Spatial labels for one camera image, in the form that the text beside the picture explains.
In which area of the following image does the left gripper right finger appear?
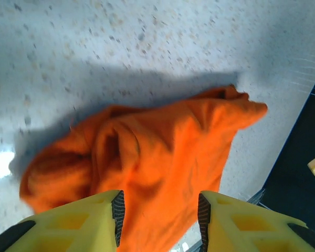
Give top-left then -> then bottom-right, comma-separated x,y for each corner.
198,191 -> 315,252

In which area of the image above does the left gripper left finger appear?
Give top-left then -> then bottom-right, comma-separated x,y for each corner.
0,189 -> 125,252

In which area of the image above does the orange t-shirt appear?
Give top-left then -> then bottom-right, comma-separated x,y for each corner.
18,84 -> 268,252

